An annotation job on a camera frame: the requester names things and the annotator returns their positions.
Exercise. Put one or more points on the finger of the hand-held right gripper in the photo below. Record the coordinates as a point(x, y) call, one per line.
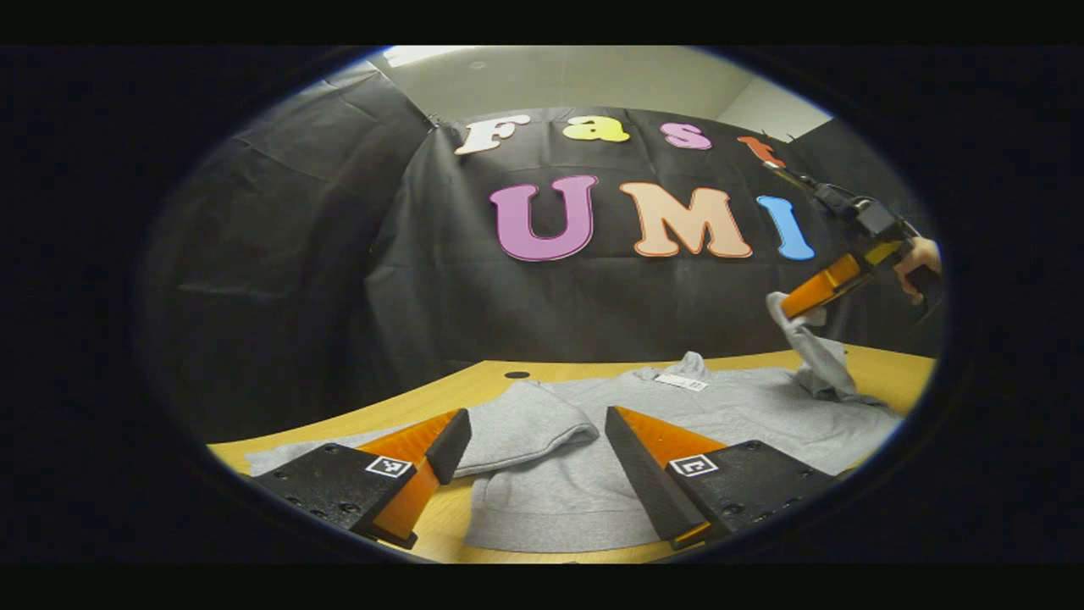
point(826, 284)

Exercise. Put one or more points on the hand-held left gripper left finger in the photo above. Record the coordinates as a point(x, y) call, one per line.
point(449, 445)

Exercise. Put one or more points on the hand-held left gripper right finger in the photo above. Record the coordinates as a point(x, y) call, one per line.
point(644, 483)

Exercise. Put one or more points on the grey sweatshirt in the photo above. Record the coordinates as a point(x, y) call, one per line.
point(593, 491)

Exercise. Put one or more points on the black backdrop cloth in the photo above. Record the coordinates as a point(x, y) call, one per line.
point(423, 296)

